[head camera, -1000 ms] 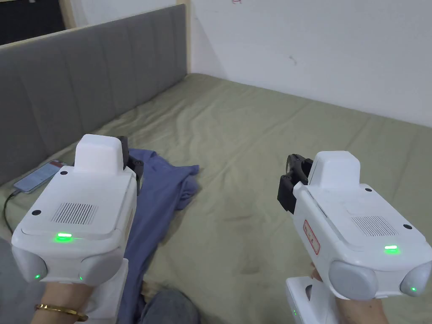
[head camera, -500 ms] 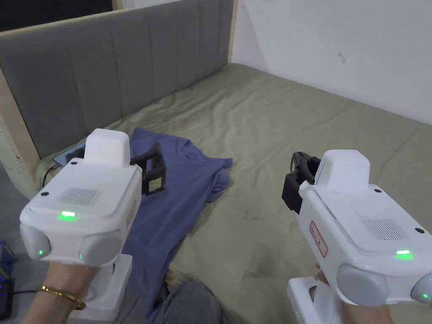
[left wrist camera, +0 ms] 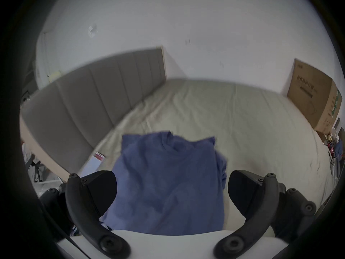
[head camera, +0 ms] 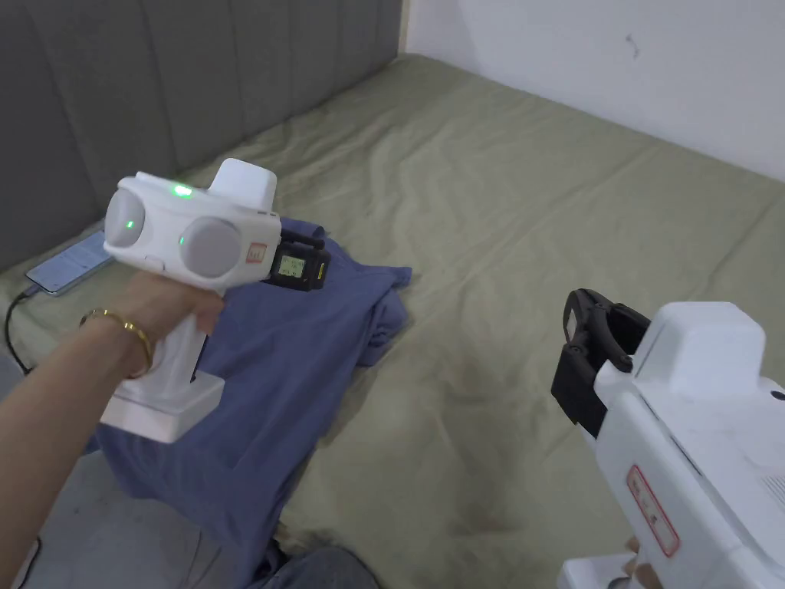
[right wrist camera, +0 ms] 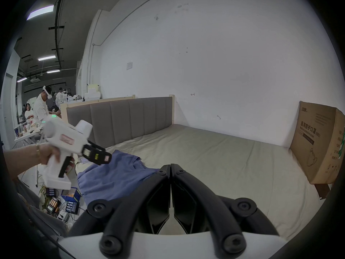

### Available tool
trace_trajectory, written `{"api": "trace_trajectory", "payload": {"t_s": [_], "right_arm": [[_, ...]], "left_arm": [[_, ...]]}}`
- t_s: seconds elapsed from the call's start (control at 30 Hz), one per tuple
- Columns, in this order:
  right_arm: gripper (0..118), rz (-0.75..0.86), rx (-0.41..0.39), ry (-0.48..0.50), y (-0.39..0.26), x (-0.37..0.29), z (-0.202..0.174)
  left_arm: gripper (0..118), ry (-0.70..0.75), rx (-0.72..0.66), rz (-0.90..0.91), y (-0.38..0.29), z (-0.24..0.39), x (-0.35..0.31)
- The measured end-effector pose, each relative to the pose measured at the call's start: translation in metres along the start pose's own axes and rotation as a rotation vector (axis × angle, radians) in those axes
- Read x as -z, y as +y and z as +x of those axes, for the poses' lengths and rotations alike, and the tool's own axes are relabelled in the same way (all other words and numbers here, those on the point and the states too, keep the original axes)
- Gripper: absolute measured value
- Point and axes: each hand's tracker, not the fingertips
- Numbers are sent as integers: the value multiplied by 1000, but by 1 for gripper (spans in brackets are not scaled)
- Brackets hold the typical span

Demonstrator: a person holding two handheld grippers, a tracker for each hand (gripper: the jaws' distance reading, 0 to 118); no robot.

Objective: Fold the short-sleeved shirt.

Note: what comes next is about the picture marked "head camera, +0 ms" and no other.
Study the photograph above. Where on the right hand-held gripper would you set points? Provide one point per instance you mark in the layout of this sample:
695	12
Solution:
693	442

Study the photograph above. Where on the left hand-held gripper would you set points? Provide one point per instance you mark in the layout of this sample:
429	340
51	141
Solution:
184	227

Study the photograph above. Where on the person's left hand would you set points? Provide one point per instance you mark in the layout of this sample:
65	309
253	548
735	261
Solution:
165	307

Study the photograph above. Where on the person's right hand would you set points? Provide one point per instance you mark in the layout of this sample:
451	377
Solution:
639	563

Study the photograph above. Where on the dark blue shirt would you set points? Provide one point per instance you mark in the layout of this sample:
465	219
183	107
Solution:
288	368

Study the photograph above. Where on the bed with pale green sheet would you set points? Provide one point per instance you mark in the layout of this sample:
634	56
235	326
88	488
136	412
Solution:
503	215

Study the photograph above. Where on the grey padded headboard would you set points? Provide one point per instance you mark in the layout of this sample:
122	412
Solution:
153	80

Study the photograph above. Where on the smartphone with lit screen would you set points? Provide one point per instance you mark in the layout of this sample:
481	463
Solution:
70	265

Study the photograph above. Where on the person's legs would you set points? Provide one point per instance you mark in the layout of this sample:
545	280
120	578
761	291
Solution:
325	570

